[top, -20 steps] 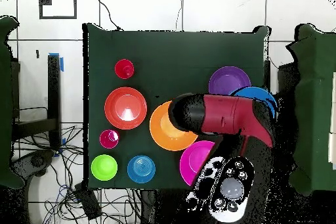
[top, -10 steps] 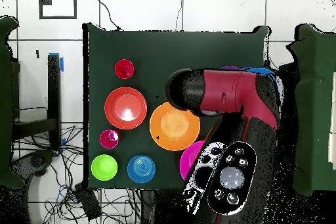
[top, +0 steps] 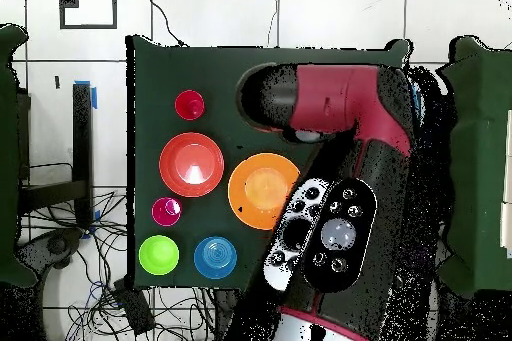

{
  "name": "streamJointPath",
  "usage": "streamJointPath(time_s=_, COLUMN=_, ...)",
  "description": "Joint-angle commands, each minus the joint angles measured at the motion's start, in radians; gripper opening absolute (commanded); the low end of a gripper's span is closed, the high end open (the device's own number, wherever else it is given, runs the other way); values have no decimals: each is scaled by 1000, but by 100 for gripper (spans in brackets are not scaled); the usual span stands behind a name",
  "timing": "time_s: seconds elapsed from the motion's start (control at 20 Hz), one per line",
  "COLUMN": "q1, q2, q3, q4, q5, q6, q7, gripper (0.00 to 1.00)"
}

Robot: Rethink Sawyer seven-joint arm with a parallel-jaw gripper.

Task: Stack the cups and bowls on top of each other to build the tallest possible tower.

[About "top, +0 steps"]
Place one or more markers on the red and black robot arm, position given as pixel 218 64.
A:
pixel 340 97

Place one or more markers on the orange bowl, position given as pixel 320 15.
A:
pixel 248 193

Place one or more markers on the red-orange bowl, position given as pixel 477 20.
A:
pixel 176 165

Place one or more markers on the red cup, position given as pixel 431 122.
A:
pixel 186 103

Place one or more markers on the small blue bowl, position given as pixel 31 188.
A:
pixel 215 257

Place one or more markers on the crimson cup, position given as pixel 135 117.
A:
pixel 162 213

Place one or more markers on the dark green tablecloth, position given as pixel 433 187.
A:
pixel 180 69

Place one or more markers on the blue tape strip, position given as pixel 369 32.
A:
pixel 94 99

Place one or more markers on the black stand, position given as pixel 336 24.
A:
pixel 438 137
pixel 82 137

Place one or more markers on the black wheeled base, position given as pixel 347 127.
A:
pixel 58 245

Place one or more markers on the green cloth side table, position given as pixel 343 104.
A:
pixel 480 157
pixel 8 157

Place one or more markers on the white box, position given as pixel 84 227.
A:
pixel 508 229

